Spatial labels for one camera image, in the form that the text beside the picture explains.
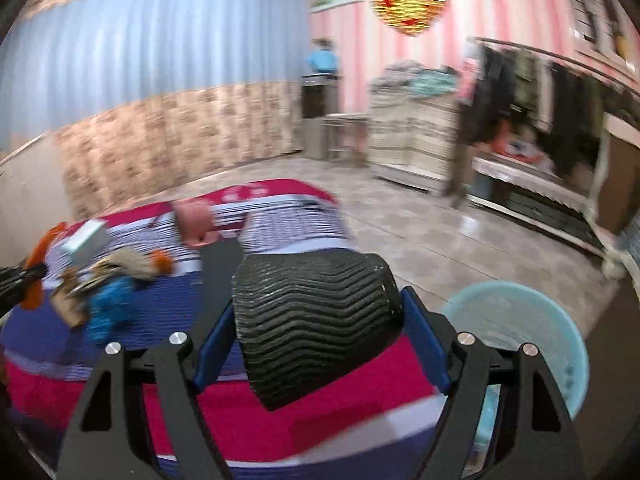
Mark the blue curtain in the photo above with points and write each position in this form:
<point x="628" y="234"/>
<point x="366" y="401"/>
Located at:
<point x="150" y="45"/>

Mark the stack of folded cloths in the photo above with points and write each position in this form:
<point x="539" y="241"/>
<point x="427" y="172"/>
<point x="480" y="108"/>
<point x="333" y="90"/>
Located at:
<point x="415" y="77"/>

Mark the clothes rack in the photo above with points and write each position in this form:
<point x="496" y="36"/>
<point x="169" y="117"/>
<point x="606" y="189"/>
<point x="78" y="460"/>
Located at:
<point x="525" y="49"/>

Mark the light blue cardboard box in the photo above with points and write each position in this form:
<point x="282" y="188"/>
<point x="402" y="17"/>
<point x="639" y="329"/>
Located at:
<point x="85" y="242"/>

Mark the cabinet with patterned cover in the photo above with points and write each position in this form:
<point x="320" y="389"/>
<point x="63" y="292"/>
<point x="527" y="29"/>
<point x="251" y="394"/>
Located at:
<point x="415" y="135"/>

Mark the light blue plastic basin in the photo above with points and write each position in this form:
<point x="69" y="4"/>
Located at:
<point x="515" y="310"/>

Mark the plaid bed blanket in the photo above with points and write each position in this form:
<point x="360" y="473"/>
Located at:
<point x="320" y="435"/>

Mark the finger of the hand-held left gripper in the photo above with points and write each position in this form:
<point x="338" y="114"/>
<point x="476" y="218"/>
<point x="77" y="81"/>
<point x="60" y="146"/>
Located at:
<point x="12" y="280"/>

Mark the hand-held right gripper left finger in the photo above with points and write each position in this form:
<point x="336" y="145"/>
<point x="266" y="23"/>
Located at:
<point x="216" y="345"/>

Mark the orange cloth item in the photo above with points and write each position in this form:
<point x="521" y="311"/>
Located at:
<point x="39" y="254"/>

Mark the crumpled beige paper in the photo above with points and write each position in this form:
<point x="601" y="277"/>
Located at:
<point x="125" y="265"/>

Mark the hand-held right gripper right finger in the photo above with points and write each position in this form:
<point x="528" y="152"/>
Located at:
<point x="425" y="330"/>

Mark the wall grid panel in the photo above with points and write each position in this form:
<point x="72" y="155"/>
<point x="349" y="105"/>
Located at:
<point x="595" y="5"/>

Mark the small stool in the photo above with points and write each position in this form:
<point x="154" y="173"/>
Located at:
<point x="345" y="130"/>

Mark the red gold heart ornament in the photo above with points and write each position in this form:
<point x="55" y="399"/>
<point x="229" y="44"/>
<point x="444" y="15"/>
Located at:
<point x="409" y="2"/>

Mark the blue water bottle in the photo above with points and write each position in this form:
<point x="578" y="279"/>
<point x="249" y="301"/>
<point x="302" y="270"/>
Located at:
<point x="322" y="59"/>

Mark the dark hanging clothes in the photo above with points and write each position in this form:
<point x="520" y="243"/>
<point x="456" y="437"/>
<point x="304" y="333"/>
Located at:
<point x="570" y="110"/>

